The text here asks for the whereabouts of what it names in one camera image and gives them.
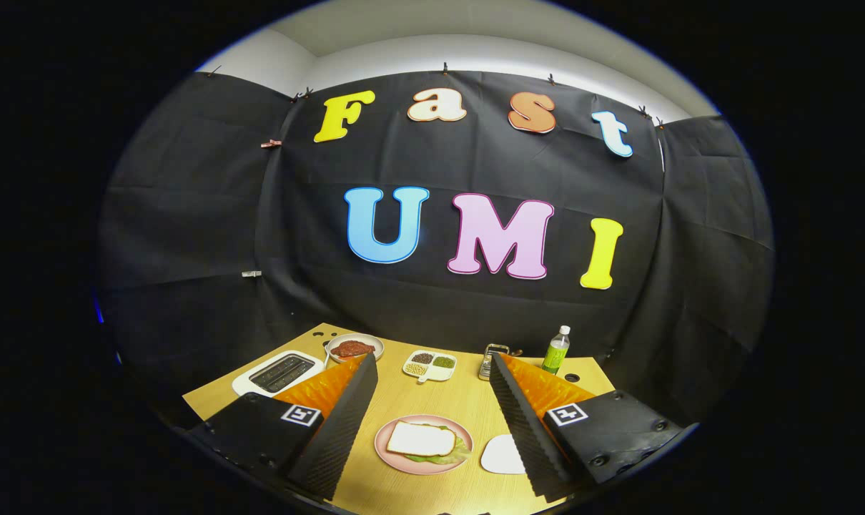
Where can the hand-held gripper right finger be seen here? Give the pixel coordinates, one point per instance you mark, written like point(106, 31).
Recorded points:
point(525, 429)

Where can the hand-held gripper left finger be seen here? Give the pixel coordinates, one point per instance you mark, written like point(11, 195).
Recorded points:
point(343, 433)

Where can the green lettuce leaf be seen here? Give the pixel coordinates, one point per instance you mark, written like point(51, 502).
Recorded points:
point(461, 450)

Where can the toasted bread slice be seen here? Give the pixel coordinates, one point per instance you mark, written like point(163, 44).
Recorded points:
point(418, 438)

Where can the white squarish plate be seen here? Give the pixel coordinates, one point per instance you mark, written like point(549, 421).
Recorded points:
point(500, 458)

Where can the green drink bottle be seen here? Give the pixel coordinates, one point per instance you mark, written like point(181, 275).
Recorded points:
point(555, 354)

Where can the brown meat steak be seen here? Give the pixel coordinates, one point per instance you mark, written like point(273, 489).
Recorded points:
point(352, 349)

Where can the pink plate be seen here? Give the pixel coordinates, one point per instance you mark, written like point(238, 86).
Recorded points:
point(422, 468)

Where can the pile of yellow soybeans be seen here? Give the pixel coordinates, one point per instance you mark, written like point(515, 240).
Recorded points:
point(416, 369)

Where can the round white plate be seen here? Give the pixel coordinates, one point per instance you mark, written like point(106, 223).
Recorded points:
point(355, 335)

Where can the white divided dish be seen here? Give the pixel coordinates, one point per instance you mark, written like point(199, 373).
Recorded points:
point(441, 373)

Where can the pile of green beans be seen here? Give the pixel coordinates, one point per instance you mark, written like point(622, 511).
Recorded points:
point(444, 362)

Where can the white toaster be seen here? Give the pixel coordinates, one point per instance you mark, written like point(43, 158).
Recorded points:
point(246, 383)

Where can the pile of dark beans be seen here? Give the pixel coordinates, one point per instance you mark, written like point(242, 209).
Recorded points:
point(422, 357)

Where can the black backdrop cloth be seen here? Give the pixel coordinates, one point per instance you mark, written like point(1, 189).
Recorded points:
point(432, 157)

